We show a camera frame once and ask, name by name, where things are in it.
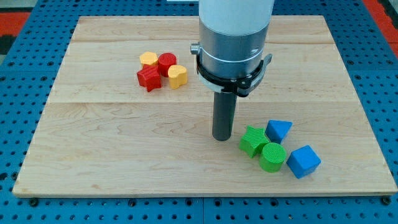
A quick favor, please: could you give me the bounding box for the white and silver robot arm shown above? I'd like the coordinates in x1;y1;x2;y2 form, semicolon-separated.
197;0;274;80

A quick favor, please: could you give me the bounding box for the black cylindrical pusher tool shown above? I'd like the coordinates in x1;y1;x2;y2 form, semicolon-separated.
212;92;237;141

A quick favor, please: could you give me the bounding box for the yellow heart block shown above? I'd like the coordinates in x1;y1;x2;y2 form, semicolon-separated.
168;65;188;89

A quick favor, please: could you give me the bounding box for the red star block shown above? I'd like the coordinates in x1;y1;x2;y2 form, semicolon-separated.
137;64;162;92

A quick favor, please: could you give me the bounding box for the green star block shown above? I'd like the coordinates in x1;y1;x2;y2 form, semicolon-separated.
239;126;270;158

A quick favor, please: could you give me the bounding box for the red cylinder block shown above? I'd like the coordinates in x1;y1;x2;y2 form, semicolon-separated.
158;52;177;77

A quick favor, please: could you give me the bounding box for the yellow hexagon block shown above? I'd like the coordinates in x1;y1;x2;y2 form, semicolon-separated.
139;52;158;66

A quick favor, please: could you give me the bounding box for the blue triangle block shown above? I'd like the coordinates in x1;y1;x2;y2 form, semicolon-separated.
265;119;293;144

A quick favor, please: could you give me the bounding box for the green cylinder block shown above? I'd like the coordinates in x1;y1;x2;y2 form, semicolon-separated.
259;142;287;173

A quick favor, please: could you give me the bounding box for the wooden board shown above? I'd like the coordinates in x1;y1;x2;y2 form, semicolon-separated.
13;16;397;198

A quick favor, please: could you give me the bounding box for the blue cube block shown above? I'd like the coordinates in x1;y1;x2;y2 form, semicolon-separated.
287;145;322;179

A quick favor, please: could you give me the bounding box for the black clamp ring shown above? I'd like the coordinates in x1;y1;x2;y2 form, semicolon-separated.
195;53;274;98

